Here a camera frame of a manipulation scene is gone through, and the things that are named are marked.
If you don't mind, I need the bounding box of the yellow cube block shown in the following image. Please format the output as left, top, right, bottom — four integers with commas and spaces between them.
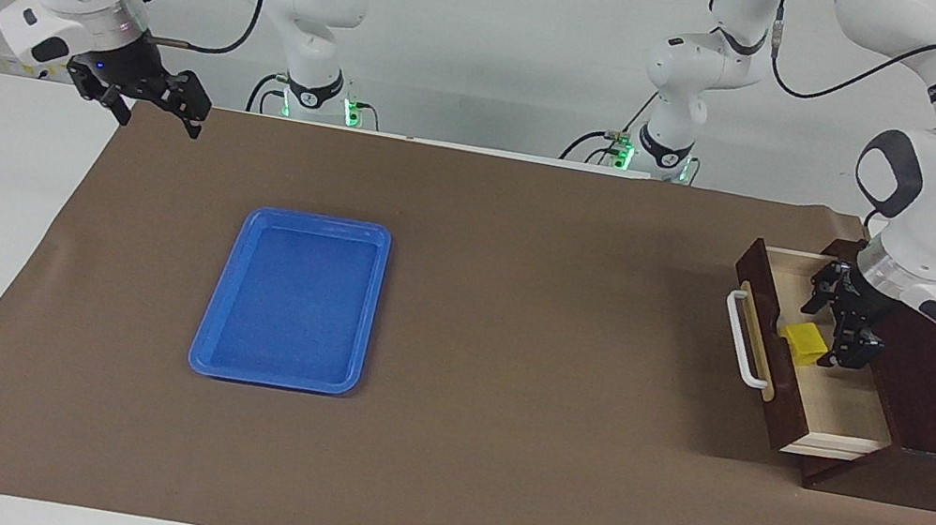
775, 318, 832, 370

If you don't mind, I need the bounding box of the black base cable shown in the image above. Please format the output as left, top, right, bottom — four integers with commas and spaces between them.
244, 67, 291, 118
556, 80, 660, 175

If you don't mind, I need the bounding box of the white socket box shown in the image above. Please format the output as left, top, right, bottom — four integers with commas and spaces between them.
0, 47, 80, 85

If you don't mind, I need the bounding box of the blue plastic tray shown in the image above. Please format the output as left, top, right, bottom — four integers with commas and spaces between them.
185, 197, 394, 404

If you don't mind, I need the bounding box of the wooden drawer with white handle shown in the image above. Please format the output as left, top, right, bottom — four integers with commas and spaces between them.
705, 234, 923, 470

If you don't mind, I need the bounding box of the brown table mat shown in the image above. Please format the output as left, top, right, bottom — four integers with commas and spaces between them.
0, 68, 936, 525

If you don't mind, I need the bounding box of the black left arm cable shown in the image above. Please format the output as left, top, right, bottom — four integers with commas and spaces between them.
695, 0, 936, 142

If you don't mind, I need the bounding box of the black left base cable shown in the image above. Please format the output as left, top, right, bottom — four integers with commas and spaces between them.
556, 80, 660, 175

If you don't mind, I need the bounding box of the black right base cable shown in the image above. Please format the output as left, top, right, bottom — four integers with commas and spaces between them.
244, 67, 291, 118

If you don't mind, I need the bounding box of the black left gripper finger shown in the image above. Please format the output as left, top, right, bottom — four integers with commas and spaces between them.
820, 322, 886, 377
800, 258, 841, 318

